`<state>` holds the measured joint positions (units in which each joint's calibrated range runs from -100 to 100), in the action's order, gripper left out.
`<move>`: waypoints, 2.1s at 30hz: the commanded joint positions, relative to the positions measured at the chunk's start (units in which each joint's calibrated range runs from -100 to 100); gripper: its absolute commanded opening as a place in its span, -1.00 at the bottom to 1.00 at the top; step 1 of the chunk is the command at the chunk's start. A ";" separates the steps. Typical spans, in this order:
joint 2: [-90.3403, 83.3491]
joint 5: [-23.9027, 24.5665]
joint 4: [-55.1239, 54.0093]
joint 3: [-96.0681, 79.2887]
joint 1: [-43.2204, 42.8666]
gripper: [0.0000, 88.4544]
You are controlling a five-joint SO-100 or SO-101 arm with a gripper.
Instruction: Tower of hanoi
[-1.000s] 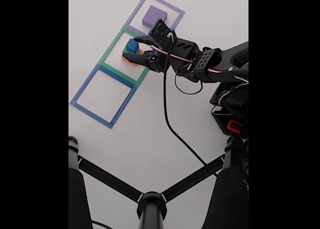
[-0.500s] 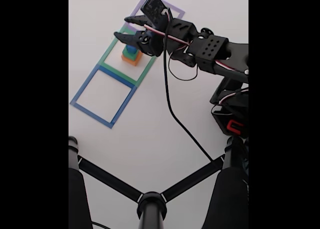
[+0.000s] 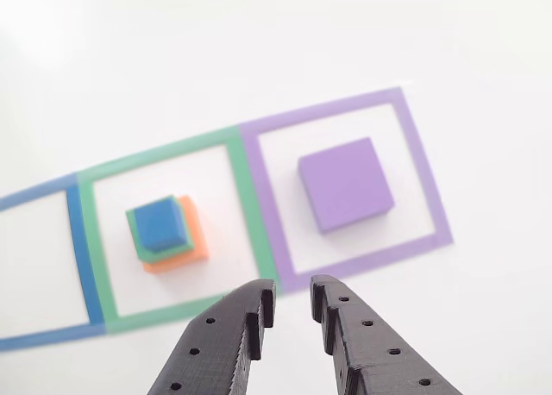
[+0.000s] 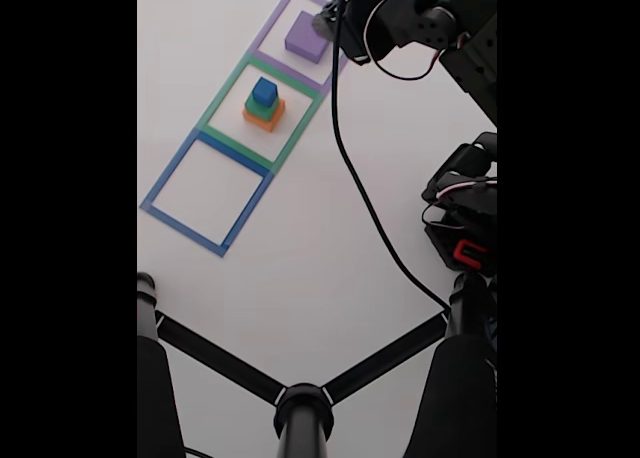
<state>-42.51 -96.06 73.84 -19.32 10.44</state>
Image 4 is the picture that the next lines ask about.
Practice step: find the purple block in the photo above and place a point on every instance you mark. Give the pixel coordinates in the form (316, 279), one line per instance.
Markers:
(302, 40)

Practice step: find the small blue cube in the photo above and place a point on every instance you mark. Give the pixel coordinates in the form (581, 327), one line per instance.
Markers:
(264, 90)

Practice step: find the green cube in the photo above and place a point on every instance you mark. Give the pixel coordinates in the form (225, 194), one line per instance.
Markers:
(260, 109)

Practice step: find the orange block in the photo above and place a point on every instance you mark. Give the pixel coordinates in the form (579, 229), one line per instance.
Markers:
(270, 123)

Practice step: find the red table clamp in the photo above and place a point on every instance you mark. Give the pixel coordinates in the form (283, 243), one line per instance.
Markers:
(459, 252)

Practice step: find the purple square frame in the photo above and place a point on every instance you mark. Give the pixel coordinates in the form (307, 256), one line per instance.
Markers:
(270, 28)

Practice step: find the green square frame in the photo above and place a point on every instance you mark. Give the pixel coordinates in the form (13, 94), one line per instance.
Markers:
(226, 93)

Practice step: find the blue square frame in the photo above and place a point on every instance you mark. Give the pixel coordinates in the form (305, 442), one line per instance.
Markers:
(173, 170)

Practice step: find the black camera tripod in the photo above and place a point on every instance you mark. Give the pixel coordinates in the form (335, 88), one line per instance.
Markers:
(302, 418)

